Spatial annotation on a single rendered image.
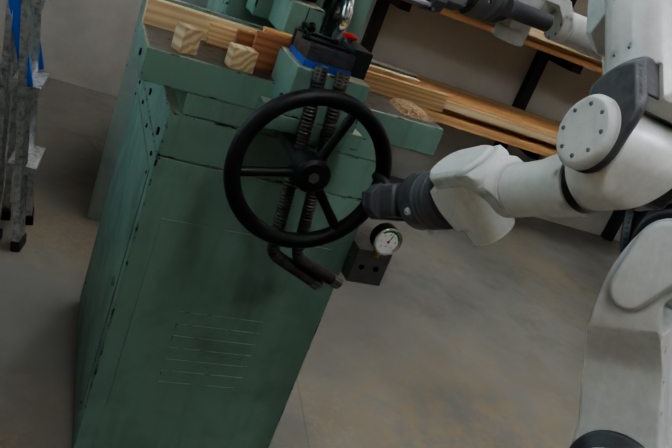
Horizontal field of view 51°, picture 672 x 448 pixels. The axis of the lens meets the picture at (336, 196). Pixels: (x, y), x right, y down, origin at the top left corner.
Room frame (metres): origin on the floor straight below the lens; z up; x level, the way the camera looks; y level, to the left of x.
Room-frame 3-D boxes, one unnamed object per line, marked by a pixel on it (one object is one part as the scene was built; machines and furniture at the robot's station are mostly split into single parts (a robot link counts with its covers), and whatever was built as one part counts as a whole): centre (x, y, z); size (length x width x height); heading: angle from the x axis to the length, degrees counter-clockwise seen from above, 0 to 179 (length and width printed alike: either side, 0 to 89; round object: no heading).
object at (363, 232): (1.40, -0.10, 0.58); 0.12 x 0.08 x 0.08; 25
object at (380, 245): (1.33, -0.13, 0.65); 0.06 x 0.04 x 0.08; 115
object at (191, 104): (1.36, 0.17, 0.82); 0.40 x 0.21 x 0.04; 115
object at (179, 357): (1.52, 0.25, 0.36); 0.58 x 0.45 x 0.71; 25
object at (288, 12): (1.43, 0.21, 0.99); 0.14 x 0.07 x 0.09; 25
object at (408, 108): (1.45, -0.08, 0.91); 0.10 x 0.07 x 0.02; 25
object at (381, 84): (1.46, 0.10, 0.92); 0.55 x 0.02 x 0.04; 115
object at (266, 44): (1.34, 0.14, 0.93); 0.23 x 0.01 x 0.07; 115
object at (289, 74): (1.25, 0.10, 0.91); 0.15 x 0.14 x 0.09; 115
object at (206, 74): (1.32, 0.14, 0.87); 0.61 x 0.30 x 0.06; 115
